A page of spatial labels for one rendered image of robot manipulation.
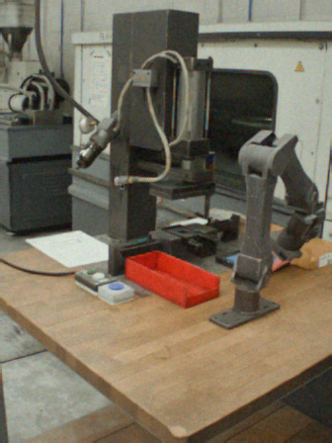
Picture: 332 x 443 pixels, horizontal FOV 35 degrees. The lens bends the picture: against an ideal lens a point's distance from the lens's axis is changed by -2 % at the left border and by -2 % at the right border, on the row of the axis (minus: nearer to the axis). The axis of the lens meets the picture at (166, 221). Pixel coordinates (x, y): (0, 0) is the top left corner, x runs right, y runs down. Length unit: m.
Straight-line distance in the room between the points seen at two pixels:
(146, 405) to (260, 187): 0.55
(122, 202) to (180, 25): 0.61
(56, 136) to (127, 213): 3.01
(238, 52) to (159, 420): 1.72
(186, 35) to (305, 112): 0.66
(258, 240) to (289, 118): 0.97
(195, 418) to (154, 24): 1.12
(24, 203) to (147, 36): 3.22
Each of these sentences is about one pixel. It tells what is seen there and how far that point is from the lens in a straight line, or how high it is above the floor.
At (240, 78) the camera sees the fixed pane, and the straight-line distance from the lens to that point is 2.34.
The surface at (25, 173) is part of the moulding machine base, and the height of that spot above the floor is 0.57.
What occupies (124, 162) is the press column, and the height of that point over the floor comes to 1.17.
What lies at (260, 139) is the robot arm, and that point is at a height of 1.32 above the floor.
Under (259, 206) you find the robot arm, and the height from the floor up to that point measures 1.18.
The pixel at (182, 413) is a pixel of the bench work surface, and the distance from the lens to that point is 0.97.
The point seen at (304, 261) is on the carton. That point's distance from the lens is 1.68.
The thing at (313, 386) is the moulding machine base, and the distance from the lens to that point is 2.29.
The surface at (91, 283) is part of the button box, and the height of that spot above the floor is 0.93.
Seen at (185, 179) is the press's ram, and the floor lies 1.16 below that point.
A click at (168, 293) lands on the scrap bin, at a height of 0.92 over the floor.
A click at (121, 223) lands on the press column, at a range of 1.82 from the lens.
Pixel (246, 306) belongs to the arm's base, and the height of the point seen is 0.94.
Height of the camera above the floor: 1.48
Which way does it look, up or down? 16 degrees down
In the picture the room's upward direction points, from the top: 2 degrees clockwise
